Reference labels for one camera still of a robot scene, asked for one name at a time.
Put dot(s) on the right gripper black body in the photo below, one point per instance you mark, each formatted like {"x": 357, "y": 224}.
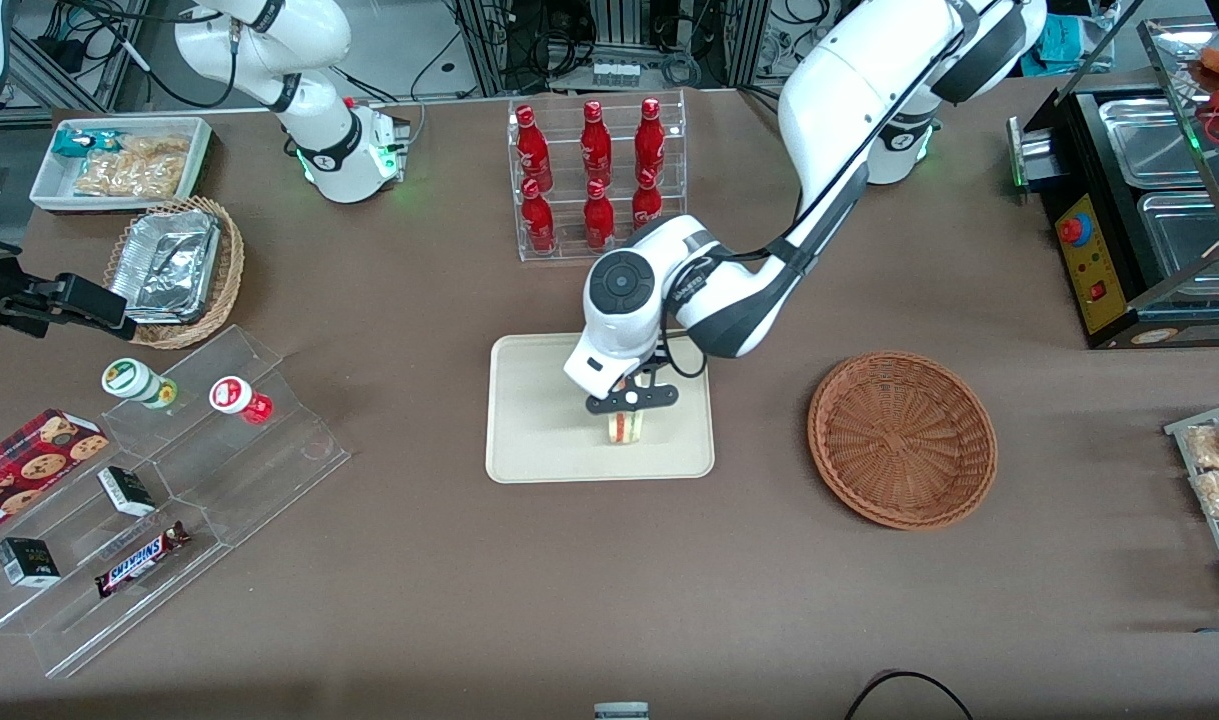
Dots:
{"x": 21, "y": 298}

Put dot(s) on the layered sandwich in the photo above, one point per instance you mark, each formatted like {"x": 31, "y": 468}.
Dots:
{"x": 626, "y": 428}

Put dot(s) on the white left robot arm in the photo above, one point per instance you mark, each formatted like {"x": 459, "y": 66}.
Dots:
{"x": 849, "y": 90}

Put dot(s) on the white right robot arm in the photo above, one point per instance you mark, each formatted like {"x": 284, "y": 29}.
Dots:
{"x": 319, "y": 110}

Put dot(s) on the cream rectangular serving tray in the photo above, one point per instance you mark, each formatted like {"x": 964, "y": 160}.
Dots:
{"x": 549, "y": 440}

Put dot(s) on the light wicker basket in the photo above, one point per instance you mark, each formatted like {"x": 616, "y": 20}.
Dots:
{"x": 224, "y": 290}

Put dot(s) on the brown wicker basket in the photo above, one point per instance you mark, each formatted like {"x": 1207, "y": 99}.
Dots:
{"x": 899, "y": 440}

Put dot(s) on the aluminium foil container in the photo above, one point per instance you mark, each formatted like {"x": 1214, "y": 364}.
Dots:
{"x": 164, "y": 265}

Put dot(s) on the green lid sunflower jar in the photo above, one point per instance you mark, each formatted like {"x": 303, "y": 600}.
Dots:
{"x": 129, "y": 380}

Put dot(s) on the white plastic snack bin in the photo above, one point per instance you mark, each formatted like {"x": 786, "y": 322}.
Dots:
{"x": 49, "y": 185}

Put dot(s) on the clear acrylic bottle rack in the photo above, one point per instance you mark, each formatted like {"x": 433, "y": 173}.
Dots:
{"x": 569, "y": 240}

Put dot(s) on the beige snack packet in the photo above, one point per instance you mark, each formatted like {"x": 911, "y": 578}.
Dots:
{"x": 134, "y": 168}

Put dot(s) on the red drink bottle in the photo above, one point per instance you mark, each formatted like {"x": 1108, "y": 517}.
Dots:
{"x": 646, "y": 205}
{"x": 538, "y": 220}
{"x": 598, "y": 215}
{"x": 650, "y": 140}
{"x": 596, "y": 145}
{"x": 533, "y": 150}

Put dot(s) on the green blue snack packet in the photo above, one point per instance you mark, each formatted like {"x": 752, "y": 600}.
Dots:
{"x": 74, "y": 143}

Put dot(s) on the red lid strawberry jar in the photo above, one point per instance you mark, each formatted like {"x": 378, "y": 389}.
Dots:
{"x": 234, "y": 396}

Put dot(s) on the red tartan cookie box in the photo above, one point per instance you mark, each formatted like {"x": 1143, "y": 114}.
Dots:
{"x": 29, "y": 465}

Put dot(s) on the black box white text label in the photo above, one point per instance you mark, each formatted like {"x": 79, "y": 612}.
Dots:
{"x": 126, "y": 491}

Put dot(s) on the clear acrylic stepped shelf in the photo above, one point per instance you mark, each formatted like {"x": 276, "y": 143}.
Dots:
{"x": 259, "y": 470}

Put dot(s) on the Snickers chocolate bar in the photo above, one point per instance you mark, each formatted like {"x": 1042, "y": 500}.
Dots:
{"x": 141, "y": 560}

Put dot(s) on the black box gold Face print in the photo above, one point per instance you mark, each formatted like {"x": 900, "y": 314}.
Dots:
{"x": 27, "y": 563}

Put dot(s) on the white power strip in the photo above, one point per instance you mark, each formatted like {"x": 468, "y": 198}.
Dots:
{"x": 614, "y": 72}

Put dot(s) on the small grey white device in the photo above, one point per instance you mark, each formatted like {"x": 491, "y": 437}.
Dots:
{"x": 621, "y": 711}

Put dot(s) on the red emergency stop button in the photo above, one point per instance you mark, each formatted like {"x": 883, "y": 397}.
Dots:
{"x": 1074, "y": 230}

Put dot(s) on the black food warmer machine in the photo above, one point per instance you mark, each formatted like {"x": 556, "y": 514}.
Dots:
{"x": 1099, "y": 270}

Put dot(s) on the steel warmer pan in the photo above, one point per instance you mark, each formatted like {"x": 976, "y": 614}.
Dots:
{"x": 1194, "y": 235}
{"x": 1154, "y": 140}

